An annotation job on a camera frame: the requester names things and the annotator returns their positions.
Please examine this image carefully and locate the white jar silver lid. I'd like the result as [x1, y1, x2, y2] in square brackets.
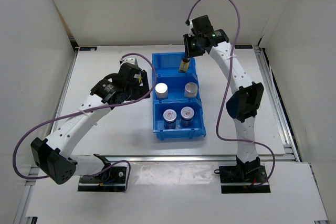
[155, 82, 168, 99]
[184, 82, 198, 98]

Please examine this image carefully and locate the brown jar red label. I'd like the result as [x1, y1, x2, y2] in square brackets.
[180, 106, 195, 127]
[163, 109, 177, 129]

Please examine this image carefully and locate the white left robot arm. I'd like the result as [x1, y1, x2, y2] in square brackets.
[31, 63, 150, 185]

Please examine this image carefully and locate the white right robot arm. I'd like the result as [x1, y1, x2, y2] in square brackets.
[183, 15, 264, 182]

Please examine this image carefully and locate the blue plastic compartment bin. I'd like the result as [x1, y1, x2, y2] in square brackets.
[152, 52, 206, 141]

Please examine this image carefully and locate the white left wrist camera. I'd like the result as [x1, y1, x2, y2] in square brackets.
[119, 56, 138, 66]

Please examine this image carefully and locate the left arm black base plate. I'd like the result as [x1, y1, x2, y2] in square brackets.
[77, 161, 131, 193]

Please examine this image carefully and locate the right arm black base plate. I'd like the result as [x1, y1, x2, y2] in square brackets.
[214, 166, 271, 194]

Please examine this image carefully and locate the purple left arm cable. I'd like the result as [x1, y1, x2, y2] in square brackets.
[12, 52, 155, 180]

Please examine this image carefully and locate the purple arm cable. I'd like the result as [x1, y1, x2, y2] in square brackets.
[185, 0, 276, 189]
[12, 52, 155, 180]

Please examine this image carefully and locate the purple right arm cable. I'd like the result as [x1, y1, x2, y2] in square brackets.
[185, 0, 276, 189]

